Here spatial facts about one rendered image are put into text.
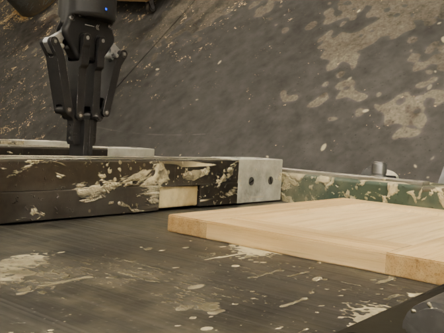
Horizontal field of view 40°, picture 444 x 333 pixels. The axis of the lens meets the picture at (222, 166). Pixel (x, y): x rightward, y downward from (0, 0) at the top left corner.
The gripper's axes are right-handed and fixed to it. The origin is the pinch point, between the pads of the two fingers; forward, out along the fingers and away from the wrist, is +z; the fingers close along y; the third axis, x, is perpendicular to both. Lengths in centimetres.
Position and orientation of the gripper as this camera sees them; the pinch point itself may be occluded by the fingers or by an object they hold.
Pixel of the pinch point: (80, 145)
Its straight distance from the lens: 83.3
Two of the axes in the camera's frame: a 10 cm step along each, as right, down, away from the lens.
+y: -6.3, 0.1, -7.8
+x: 7.8, 0.8, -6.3
